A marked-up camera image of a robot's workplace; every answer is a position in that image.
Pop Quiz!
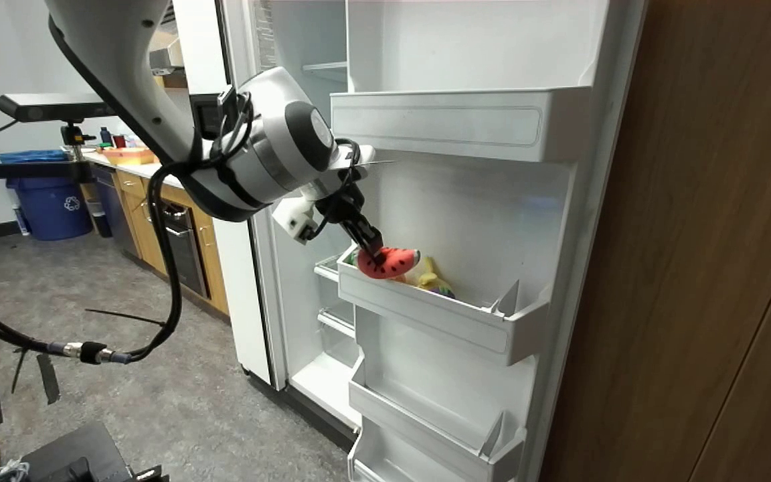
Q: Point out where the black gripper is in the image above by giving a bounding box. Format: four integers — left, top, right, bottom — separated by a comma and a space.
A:
315, 169, 382, 256

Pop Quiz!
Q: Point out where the red watermelon plushy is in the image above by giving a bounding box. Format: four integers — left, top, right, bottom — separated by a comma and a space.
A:
355, 247, 420, 278

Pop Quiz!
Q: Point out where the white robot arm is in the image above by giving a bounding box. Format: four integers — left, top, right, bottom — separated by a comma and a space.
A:
43, 0, 382, 256

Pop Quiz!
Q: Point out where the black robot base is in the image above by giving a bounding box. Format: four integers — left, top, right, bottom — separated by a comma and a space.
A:
0, 424, 170, 482

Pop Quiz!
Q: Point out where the yellow banana plushy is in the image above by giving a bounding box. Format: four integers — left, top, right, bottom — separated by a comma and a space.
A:
403, 255, 455, 296

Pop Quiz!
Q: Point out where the white middle door rack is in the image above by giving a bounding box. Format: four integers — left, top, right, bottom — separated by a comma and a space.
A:
336, 247, 553, 366

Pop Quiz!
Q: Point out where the white door rack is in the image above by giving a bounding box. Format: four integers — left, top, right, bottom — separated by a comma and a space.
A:
336, 247, 553, 366
348, 421, 461, 482
329, 89, 597, 163
348, 357, 525, 482

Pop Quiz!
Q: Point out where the white upper door rack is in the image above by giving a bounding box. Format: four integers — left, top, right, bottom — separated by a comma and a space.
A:
329, 89, 597, 163

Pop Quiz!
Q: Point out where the white lower door rack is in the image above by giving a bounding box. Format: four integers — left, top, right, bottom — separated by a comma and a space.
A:
348, 357, 525, 482

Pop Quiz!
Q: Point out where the white bottom door rack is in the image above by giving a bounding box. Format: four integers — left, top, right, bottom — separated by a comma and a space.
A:
348, 421, 461, 482

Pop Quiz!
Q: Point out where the white refrigerator door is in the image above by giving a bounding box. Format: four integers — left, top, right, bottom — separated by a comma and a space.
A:
339, 0, 649, 482

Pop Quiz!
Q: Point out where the black built-in oven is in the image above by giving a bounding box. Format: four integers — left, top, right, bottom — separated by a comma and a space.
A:
161, 200, 208, 296

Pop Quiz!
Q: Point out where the blue recycling bin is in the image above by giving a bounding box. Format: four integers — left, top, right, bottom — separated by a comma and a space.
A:
5, 173, 90, 240

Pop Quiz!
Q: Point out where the brown wooden panel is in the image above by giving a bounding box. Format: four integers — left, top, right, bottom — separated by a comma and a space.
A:
539, 0, 771, 482

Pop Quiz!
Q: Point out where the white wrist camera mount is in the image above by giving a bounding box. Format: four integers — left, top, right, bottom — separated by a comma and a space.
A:
270, 193, 321, 244

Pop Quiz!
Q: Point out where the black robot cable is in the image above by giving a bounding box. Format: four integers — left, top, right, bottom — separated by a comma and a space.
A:
0, 163, 187, 366

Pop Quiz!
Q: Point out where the black camera on stand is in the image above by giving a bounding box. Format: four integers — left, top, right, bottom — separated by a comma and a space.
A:
0, 93, 111, 144

